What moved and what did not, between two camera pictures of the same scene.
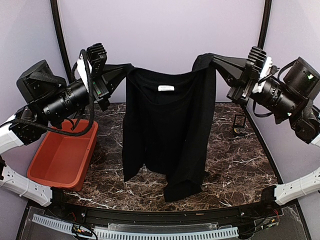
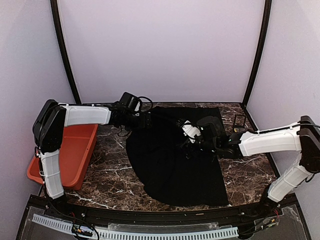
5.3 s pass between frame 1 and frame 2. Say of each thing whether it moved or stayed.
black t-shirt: moved
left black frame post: stayed
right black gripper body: moved
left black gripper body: moved
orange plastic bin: stayed
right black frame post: stayed
